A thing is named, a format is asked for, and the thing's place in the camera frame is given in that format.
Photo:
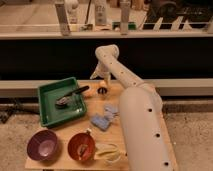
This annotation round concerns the purple bowl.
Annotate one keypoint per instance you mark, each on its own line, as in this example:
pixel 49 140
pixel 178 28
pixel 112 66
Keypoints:
pixel 42 146

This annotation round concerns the item inside red bowl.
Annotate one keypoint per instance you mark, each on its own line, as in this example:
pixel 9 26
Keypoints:
pixel 82 151

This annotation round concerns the green plastic tray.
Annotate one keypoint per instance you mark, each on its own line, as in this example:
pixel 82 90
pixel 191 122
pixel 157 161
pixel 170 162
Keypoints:
pixel 50 114

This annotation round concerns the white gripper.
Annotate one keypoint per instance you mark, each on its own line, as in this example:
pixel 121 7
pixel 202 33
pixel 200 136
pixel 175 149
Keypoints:
pixel 102 72

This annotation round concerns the red bowl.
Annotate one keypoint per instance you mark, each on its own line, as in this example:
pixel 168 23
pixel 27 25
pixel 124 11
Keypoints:
pixel 76 141

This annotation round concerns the small metal cup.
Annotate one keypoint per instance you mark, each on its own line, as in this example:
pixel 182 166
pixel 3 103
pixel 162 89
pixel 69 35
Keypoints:
pixel 102 90

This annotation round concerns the grey-blue cloth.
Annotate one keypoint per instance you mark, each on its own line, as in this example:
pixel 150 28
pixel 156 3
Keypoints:
pixel 110 111

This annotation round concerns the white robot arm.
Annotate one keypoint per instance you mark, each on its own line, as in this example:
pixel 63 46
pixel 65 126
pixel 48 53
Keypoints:
pixel 140 107

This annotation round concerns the black handled spatula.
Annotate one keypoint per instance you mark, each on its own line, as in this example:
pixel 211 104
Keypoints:
pixel 63 101

